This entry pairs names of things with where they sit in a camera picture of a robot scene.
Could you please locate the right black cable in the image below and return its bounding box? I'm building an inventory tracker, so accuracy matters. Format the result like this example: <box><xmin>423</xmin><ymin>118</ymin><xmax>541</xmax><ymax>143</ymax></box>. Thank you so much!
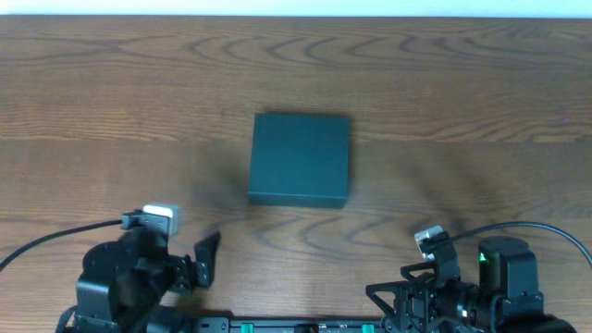
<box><xmin>450</xmin><ymin>221</ymin><xmax>592</xmax><ymax>269</ymax></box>

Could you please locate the left black cable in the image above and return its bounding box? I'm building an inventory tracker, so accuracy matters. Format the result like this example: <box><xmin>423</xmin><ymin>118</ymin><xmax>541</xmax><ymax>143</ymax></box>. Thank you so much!
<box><xmin>0</xmin><ymin>218</ymin><xmax>125</xmax><ymax>273</ymax></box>

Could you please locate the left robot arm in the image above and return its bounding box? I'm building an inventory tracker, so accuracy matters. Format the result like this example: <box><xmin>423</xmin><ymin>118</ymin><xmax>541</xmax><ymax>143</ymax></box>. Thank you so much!
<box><xmin>55</xmin><ymin>213</ymin><xmax>221</xmax><ymax>333</ymax></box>

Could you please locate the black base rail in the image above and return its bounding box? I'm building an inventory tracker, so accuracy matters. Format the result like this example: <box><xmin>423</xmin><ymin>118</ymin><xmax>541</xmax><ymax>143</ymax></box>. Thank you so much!
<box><xmin>188</xmin><ymin>316</ymin><xmax>396</xmax><ymax>333</ymax></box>

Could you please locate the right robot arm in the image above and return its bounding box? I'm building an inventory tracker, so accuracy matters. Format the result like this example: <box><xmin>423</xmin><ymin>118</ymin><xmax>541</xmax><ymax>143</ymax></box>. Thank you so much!
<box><xmin>365</xmin><ymin>232</ymin><xmax>575</xmax><ymax>333</ymax></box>

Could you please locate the black cable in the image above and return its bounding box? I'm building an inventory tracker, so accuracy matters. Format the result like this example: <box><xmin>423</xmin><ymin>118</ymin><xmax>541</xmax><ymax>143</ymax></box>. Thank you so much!
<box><xmin>0</xmin><ymin>218</ymin><xmax>125</xmax><ymax>273</ymax></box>
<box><xmin>450</xmin><ymin>221</ymin><xmax>592</xmax><ymax>269</ymax></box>

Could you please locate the dark green box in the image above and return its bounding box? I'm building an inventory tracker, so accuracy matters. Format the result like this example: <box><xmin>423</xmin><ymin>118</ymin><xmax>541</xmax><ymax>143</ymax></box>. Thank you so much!
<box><xmin>248</xmin><ymin>113</ymin><xmax>350</xmax><ymax>209</ymax></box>

